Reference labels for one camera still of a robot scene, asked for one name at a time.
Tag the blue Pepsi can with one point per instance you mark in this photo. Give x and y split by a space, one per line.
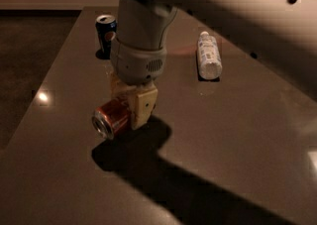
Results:
106 27

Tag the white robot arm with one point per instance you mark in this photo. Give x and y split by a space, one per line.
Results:
283 33

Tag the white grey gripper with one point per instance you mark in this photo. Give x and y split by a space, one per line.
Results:
137 64

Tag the clear plastic water bottle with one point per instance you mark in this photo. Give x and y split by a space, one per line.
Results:
208 57

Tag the red Coca-Cola can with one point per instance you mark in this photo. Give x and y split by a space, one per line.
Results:
112 119

